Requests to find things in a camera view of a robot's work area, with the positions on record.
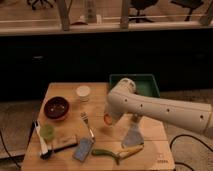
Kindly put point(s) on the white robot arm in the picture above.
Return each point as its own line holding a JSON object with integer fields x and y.
{"x": 122, "y": 99}

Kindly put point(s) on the black handled tool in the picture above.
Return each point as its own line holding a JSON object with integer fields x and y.
{"x": 51, "y": 150}

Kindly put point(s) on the blue sponge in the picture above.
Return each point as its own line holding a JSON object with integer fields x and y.
{"x": 83, "y": 149}

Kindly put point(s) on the white black brush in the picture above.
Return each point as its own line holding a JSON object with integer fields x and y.
{"x": 43, "y": 145}

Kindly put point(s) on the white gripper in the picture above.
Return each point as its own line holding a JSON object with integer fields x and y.
{"x": 115, "y": 112}

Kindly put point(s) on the green plastic bin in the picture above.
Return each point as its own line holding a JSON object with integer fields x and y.
{"x": 145, "y": 83}

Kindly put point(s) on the orange apple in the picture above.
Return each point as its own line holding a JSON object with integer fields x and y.
{"x": 107, "y": 120}

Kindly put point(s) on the dark red bowl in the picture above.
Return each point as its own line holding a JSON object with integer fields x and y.
{"x": 56, "y": 108}

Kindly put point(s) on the silver fork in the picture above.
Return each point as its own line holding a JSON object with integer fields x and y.
{"x": 85, "y": 119}

